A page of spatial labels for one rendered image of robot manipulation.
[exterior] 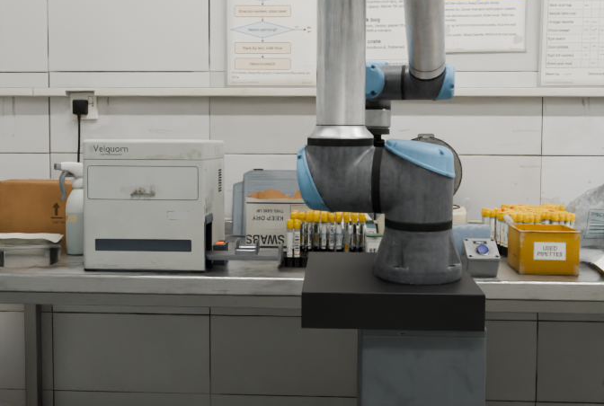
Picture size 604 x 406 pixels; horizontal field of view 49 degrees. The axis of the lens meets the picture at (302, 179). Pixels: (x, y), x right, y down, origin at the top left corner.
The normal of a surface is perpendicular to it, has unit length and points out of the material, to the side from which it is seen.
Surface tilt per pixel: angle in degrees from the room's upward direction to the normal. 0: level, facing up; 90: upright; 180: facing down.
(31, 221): 90
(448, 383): 90
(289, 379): 90
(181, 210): 90
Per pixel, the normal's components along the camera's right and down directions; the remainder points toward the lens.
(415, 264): -0.18, -0.19
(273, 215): -0.12, 0.08
